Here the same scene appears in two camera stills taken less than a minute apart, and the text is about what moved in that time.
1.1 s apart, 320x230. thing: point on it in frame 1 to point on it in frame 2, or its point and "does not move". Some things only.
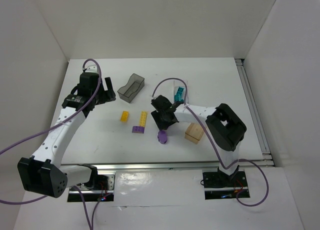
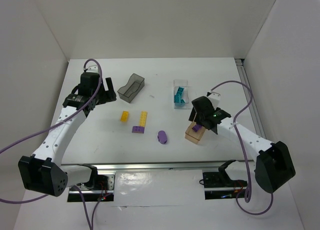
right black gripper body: x=163 y=118 to x=208 y=123
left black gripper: x=105 y=95 does not move
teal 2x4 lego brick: x=178 y=96 does not move
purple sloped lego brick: x=138 y=129 does not move
